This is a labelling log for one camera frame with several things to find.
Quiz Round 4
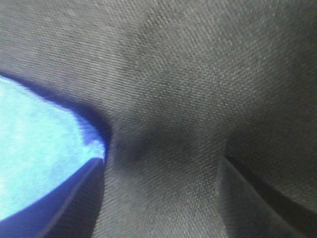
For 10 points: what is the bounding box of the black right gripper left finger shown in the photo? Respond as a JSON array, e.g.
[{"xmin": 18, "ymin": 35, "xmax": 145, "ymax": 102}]
[{"xmin": 44, "ymin": 158, "xmax": 105, "ymax": 238}]

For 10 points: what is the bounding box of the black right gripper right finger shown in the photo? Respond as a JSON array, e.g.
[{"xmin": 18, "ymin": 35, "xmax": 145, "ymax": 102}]
[{"xmin": 215, "ymin": 156, "xmax": 317, "ymax": 238}]

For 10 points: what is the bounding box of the blue microfibre towel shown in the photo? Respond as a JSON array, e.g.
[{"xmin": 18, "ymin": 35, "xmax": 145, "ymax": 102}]
[{"xmin": 0, "ymin": 75, "xmax": 106, "ymax": 238}]

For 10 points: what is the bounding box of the black table cloth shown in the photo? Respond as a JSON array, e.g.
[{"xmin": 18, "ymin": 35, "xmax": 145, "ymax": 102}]
[{"xmin": 0, "ymin": 0, "xmax": 317, "ymax": 238}]

